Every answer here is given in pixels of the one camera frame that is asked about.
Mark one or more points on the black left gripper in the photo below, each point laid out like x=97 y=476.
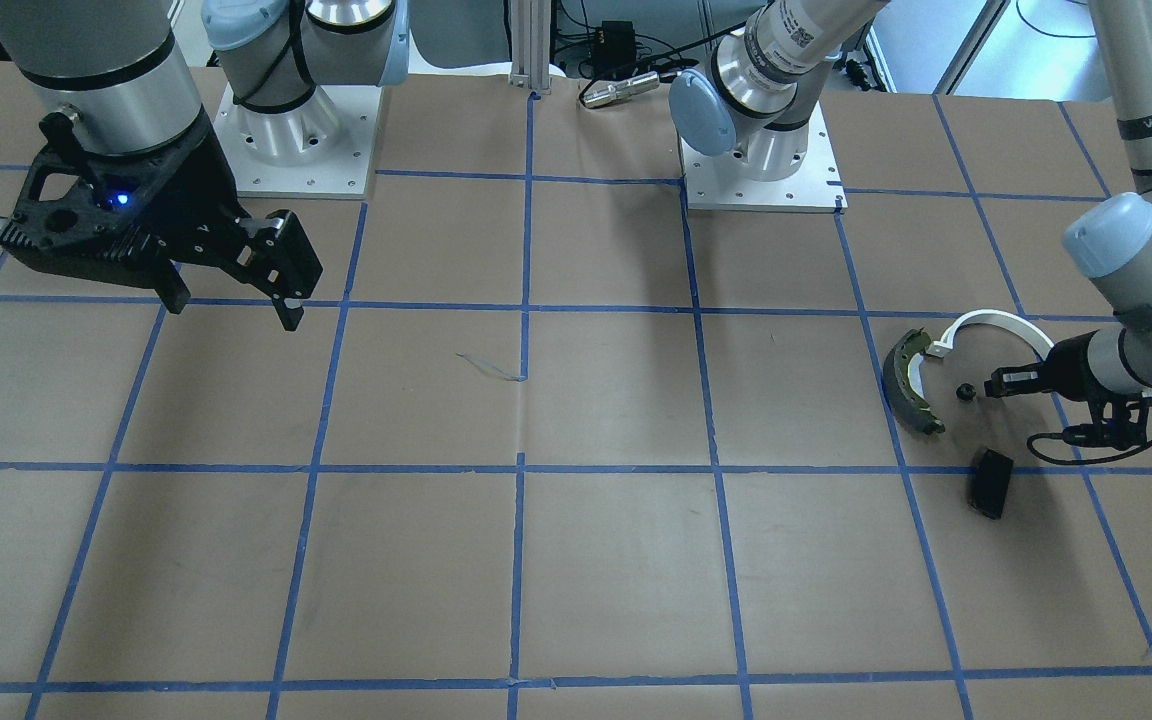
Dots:
x=1063 y=362

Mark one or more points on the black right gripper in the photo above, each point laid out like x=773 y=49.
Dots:
x=182 y=193

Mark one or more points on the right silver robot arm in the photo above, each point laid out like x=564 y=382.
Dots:
x=119 y=64

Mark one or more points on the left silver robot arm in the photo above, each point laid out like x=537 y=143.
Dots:
x=1062 y=189

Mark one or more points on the black brake pad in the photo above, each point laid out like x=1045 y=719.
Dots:
x=989 y=483

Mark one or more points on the green curved brake shoe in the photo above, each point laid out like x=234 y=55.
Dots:
x=902 y=383

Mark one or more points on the silver cylindrical tool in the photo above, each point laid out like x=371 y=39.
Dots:
x=620 y=90

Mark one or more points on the white curved plastic bracket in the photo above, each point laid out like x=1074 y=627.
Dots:
x=989 y=322

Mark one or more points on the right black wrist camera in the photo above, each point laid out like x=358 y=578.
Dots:
x=79 y=212

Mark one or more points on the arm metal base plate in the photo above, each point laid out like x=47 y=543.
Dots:
x=323 y=150
x=789 y=171

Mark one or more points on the aluminium frame post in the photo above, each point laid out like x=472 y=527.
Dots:
x=529 y=45

